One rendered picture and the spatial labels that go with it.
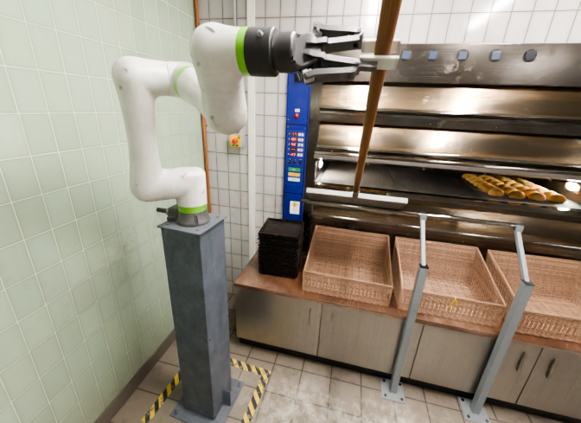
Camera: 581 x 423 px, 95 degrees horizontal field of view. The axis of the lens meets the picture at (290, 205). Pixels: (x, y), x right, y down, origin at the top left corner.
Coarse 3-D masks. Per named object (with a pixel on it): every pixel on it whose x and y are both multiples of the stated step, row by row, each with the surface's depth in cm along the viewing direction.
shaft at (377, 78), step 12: (384, 0) 40; (396, 0) 39; (384, 12) 42; (396, 12) 41; (384, 24) 43; (396, 24) 44; (384, 36) 45; (384, 48) 48; (372, 72) 55; (384, 72) 54; (372, 84) 58; (372, 96) 61; (372, 108) 66; (372, 120) 71; (372, 132) 80; (360, 144) 88; (360, 156) 95; (360, 168) 105; (360, 180) 120
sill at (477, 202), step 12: (360, 192) 195; (372, 192) 193; (384, 192) 191; (396, 192) 189; (408, 192) 190; (468, 204) 181; (480, 204) 179; (492, 204) 177; (504, 204) 175; (516, 204) 175; (528, 204) 176; (576, 216) 168
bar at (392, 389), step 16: (352, 208) 163; (368, 208) 160; (384, 208) 158; (480, 224) 148; (496, 224) 146; (512, 224) 144; (416, 288) 145; (528, 288) 131; (416, 304) 148; (512, 304) 138; (512, 320) 138; (512, 336) 141; (400, 352) 161; (496, 352) 146; (400, 368) 164; (496, 368) 149; (384, 384) 177; (400, 384) 177; (480, 384) 158; (400, 400) 168; (464, 400) 170; (480, 400) 158; (464, 416) 161; (480, 416) 161
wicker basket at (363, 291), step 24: (312, 240) 194; (336, 240) 206; (360, 240) 202; (384, 240) 198; (312, 264) 204; (336, 264) 206; (360, 264) 203; (384, 264) 197; (312, 288) 174; (336, 288) 178; (360, 288) 165; (384, 288) 161
